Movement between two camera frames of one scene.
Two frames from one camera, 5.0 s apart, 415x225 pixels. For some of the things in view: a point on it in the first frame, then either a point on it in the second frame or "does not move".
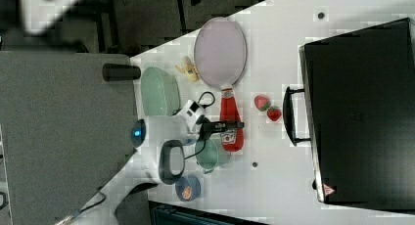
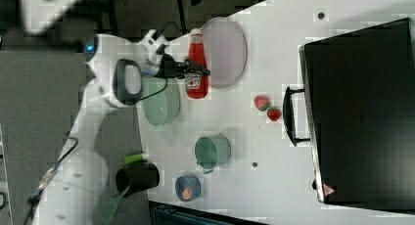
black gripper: (209, 127) to (171, 67)
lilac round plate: (220, 51) does not move
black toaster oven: (359, 93) does not move
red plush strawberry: (274, 113) does not move
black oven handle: (289, 116) does not move
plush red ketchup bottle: (229, 112) to (197, 83)
